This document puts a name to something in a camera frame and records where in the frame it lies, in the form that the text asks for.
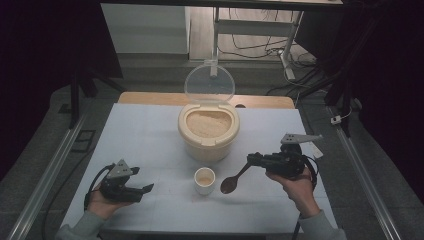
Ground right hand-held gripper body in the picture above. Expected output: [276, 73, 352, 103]
[261, 133, 324, 179]

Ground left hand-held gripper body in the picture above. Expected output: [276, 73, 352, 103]
[99, 158, 145, 204]

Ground brown wooden spoon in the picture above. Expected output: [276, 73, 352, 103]
[219, 161, 251, 195]

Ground beige rice container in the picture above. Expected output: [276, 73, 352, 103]
[177, 102, 241, 164]

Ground rice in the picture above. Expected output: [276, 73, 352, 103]
[185, 110, 233, 139]

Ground white cup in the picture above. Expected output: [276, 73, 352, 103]
[193, 166, 217, 197]

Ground person's left hand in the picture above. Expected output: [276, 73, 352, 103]
[86, 184, 135, 221]

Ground person's right hand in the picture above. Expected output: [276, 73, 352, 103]
[265, 167, 321, 220]

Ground white table mat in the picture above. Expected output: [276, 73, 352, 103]
[59, 102, 341, 235]

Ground white paper tag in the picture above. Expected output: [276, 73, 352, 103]
[309, 142, 325, 160]

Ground wooden table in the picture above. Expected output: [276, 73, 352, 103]
[117, 91, 296, 110]

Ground clear round container lid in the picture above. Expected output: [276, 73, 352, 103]
[183, 62, 236, 104]

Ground black metal stand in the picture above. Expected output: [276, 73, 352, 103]
[323, 59, 355, 138]

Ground black tripod stand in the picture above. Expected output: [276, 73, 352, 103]
[67, 65, 127, 130]

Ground white cabinet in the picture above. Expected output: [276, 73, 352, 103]
[100, 3, 191, 55]

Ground left hand-held gripper cable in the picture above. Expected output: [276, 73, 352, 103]
[83, 163, 116, 212]

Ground hand-held gripper cable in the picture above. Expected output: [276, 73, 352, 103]
[291, 154, 320, 240]
[83, 163, 116, 212]

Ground right hand-held gripper cable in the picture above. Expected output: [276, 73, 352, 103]
[291, 154, 320, 240]

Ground aluminium rail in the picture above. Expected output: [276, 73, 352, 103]
[327, 105, 403, 240]
[6, 112, 90, 240]

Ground black floor cables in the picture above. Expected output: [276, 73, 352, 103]
[217, 7, 318, 68]

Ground white desk frame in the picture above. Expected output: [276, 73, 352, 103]
[210, 6, 305, 81]

